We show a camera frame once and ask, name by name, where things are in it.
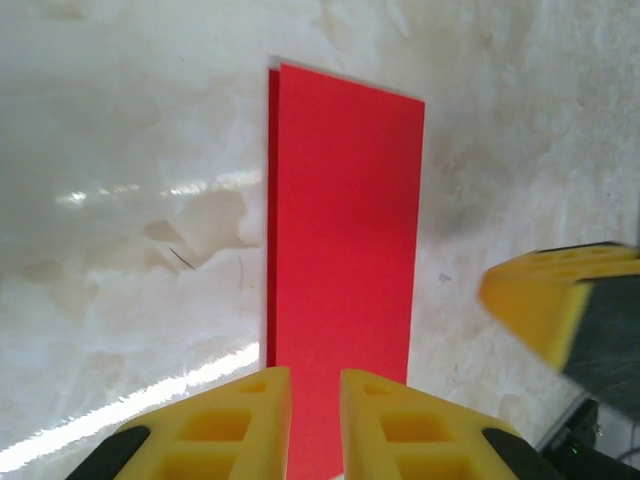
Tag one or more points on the red square paper sheet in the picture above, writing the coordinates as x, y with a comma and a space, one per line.
345, 225

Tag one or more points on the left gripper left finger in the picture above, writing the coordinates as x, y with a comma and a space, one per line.
220, 440

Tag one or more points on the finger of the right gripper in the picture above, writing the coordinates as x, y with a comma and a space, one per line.
565, 305

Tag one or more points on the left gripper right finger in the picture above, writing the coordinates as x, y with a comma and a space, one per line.
400, 440

